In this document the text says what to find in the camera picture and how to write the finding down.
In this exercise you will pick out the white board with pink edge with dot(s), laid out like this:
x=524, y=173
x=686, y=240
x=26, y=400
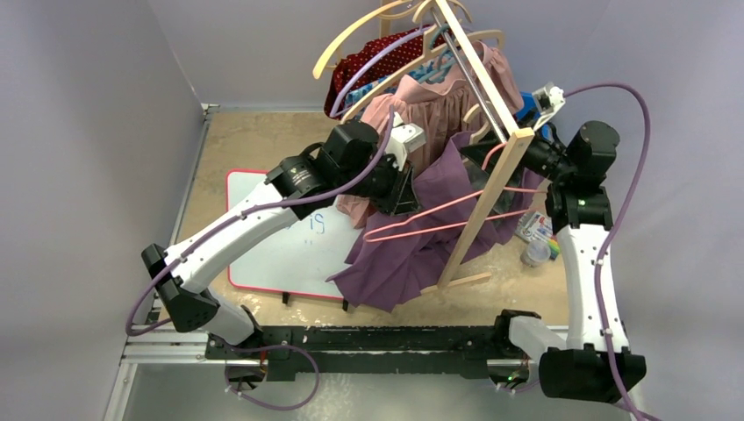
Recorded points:
x=298, y=260

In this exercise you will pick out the plain wooden hanger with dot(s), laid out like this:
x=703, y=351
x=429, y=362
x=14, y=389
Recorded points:
x=475, y=120

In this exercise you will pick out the blue floral garment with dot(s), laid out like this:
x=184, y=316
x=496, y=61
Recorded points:
x=433, y=71

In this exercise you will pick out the marker pack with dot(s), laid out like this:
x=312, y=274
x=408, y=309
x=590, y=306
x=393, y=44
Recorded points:
x=535, y=225

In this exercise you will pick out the purple hanger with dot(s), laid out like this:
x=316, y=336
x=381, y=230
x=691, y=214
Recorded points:
x=400, y=48

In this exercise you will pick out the red polka dot dress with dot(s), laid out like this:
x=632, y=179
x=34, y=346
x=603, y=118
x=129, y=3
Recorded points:
x=357, y=74

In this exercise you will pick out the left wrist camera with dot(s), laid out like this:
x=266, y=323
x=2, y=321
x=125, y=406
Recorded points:
x=404, y=139

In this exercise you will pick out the clear plastic cup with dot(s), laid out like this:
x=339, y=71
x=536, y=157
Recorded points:
x=536, y=253

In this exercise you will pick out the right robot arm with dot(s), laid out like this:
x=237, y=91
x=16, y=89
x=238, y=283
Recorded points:
x=595, y=362

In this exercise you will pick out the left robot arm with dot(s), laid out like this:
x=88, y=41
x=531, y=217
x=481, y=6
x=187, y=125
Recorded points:
x=354, y=160

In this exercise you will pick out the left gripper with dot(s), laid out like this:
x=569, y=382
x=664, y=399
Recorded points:
x=401, y=197

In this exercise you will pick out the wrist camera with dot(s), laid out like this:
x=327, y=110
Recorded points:
x=548, y=100
x=404, y=139

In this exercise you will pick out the blue plastic bin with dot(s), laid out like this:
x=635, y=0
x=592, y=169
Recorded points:
x=527, y=116

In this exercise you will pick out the empty wooden hanger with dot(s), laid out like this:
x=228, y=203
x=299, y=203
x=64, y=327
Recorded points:
x=384, y=16

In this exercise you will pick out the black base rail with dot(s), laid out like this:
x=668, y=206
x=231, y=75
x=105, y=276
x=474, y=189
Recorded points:
x=372, y=348

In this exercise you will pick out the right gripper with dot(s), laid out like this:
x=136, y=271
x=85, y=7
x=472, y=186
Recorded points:
x=485, y=153

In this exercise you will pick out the purple pleated skirt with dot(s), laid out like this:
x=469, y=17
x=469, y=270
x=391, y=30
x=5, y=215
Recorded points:
x=412, y=253

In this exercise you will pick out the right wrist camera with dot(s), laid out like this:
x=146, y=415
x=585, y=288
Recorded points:
x=548, y=100

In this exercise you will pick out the pink garment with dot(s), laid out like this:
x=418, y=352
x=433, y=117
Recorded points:
x=438, y=108

